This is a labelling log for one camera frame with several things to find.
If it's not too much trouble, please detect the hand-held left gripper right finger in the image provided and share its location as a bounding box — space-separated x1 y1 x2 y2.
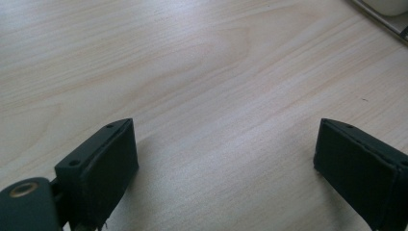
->
313 117 408 231

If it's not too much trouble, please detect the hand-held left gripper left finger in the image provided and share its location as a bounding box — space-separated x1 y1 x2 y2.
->
54 117 140 231

